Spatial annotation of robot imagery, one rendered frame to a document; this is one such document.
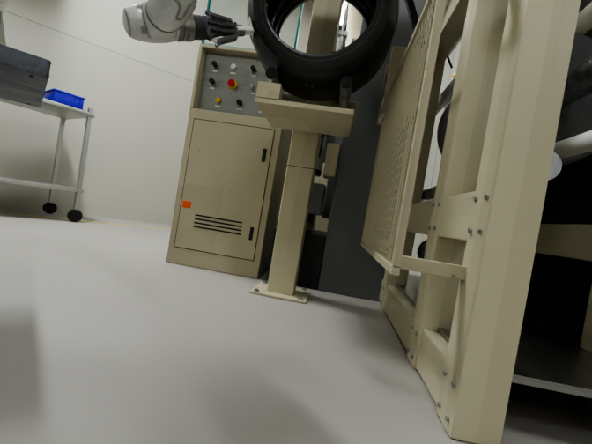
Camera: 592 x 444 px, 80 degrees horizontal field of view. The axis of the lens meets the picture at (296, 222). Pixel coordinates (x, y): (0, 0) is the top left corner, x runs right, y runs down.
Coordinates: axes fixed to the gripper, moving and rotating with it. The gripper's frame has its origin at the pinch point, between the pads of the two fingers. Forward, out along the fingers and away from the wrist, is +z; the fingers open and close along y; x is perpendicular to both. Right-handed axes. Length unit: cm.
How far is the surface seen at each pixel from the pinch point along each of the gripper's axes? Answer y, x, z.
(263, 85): 20.7, -2.1, 1.5
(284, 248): 81, -43, 12
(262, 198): 51, -68, 25
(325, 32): -7, -7, 51
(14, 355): 80, -3, -89
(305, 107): 34.3, 5.5, 10.0
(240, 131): 11, -67, 26
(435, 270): 95, 50, -13
